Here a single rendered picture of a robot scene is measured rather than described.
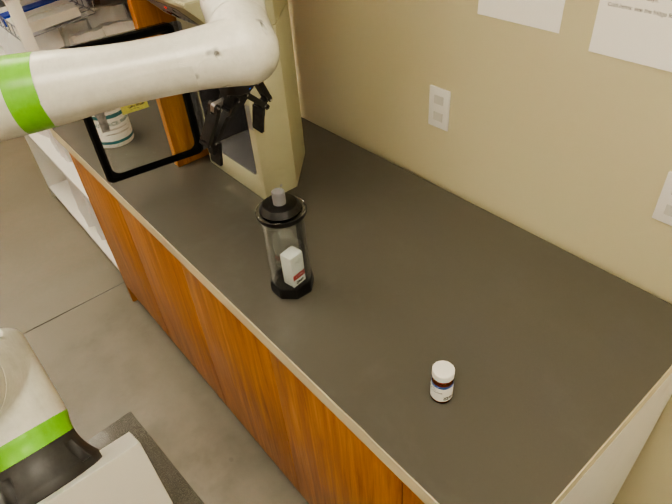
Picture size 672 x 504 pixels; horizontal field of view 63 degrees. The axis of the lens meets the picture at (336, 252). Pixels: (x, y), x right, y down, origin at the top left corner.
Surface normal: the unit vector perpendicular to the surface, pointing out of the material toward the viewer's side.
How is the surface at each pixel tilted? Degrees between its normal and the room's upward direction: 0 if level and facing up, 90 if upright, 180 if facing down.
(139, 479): 90
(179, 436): 0
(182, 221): 0
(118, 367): 0
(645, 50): 90
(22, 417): 45
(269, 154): 90
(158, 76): 85
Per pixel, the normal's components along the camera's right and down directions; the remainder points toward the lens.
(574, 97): -0.76, 0.46
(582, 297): -0.07, -0.77
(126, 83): 0.26, 0.54
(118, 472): 0.63, 0.47
